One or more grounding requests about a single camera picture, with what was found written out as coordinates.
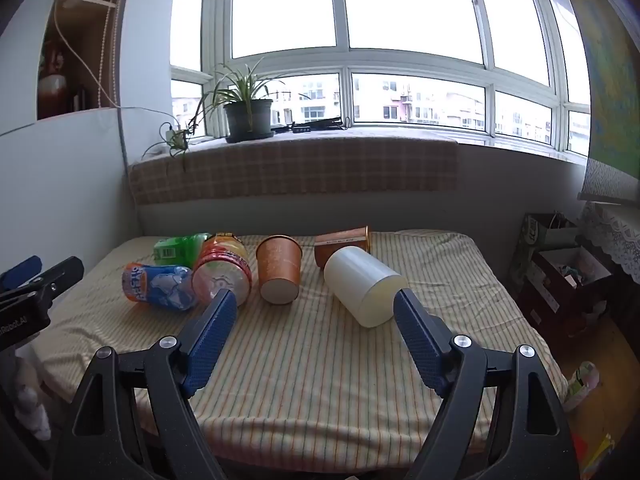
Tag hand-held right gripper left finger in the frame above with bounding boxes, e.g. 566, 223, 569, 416
65, 289, 238, 480

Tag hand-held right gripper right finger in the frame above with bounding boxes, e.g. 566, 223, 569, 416
393, 288, 582, 480

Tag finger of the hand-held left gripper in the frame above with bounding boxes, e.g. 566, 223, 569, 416
0, 256, 85, 311
0, 255, 42, 290

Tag white cup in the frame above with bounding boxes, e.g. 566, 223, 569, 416
323, 245, 410, 330

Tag red label plastic cup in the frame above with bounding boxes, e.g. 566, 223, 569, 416
191, 232, 254, 307

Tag orange paper cup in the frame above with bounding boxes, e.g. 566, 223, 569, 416
255, 234, 304, 306

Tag brown paper cup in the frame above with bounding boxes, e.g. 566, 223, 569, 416
314, 225, 374, 269

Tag blue orange snack bag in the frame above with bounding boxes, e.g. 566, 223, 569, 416
121, 261, 199, 311

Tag white plush toy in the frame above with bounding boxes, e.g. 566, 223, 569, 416
14, 359, 52, 442

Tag cardboard box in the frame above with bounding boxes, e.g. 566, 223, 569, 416
529, 246, 617, 337

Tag green paper bag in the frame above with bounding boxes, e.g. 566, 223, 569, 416
512, 212, 582, 282

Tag colourful slipper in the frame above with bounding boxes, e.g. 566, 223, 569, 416
564, 360, 601, 414

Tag red white jar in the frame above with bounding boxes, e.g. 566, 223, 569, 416
38, 44, 69, 112

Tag small plant in white pot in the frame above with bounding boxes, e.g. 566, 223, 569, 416
141, 119, 202, 162

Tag plaid cloth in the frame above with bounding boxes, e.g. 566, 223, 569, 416
127, 136, 460, 207

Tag red yellow packet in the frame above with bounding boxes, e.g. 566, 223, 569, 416
570, 431, 617, 480

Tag wooden shelf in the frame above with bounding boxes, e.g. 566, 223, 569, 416
36, 0, 132, 122

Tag white lace cloth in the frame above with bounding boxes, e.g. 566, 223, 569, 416
579, 201, 640, 287

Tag spider plant in black pot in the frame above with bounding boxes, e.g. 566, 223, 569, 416
196, 56, 312, 144

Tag black tool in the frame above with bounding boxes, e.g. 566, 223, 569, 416
272, 116, 354, 135

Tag white cable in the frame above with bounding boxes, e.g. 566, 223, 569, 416
52, 0, 124, 111

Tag yellow green wall scroll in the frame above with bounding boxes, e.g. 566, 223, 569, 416
549, 0, 640, 207

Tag white window frame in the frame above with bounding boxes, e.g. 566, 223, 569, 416
169, 0, 594, 157

